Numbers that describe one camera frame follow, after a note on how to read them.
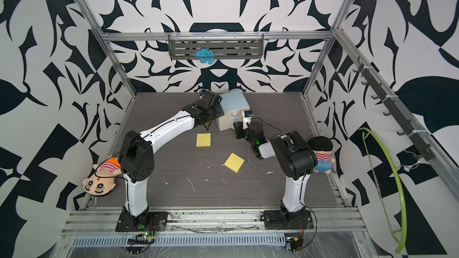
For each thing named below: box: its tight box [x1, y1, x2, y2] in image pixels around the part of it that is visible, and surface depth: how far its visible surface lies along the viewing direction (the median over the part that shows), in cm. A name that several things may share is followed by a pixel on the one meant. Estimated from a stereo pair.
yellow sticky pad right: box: [223, 152, 246, 174], surface depth 92 cm
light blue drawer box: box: [215, 89, 251, 132], surface depth 98 cm
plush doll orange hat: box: [82, 157, 122, 196], surface depth 79 cm
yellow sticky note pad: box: [196, 133, 211, 148], surface depth 101 cm
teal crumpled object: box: [194, 47, 216, 65], surface depth 93 cm
